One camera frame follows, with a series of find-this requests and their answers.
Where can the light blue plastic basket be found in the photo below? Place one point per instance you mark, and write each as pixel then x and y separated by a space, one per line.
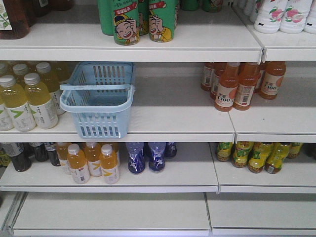
pixel 99 96

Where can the blue sports drink bottle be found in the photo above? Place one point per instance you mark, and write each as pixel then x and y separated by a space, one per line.
pixel 157 161
pixel 170 149
pixel 136 162

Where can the orange juice bottle white label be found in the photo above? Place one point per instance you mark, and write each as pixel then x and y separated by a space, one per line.
pixel 109 164
pixel 92 151
pixel 62 151
pixel 78 164

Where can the orange C100 drink bottle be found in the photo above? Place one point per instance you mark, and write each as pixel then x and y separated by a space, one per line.
pixel 274 75
pixel 247 81
pixel 227 87

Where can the yellow green tea bottle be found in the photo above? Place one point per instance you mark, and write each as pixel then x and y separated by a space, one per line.
pixel 223 151
pixel 241 152
pixel 294 150
pixel 261 152
pixel 275 160

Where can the white right upper shelf board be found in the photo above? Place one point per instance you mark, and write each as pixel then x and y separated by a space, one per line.
pixel 291 117

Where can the green cartoon drink can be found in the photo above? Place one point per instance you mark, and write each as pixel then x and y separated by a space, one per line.
pixel 162 20
pixel 125 22

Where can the dark tea bottle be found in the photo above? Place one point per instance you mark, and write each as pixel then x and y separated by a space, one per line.
pixel 52 153
pixel 16 152
pixel 39 151

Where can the white top shelf board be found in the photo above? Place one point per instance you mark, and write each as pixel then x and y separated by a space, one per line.
pixel 75 35

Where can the white right bottom shelf board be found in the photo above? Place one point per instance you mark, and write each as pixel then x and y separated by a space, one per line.
pixel 262 214

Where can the pale yellow juice bottle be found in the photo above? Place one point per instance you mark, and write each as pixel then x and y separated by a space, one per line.
pixel 42 107
pixel 20 70
pixel 50 79
pixel 16 103

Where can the white peach drink bottle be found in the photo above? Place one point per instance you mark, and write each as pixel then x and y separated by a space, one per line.
pixel 269 16
pixel 295 15

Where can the white right middle shelf board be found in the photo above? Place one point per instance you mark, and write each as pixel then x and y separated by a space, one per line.
pixel 297 176

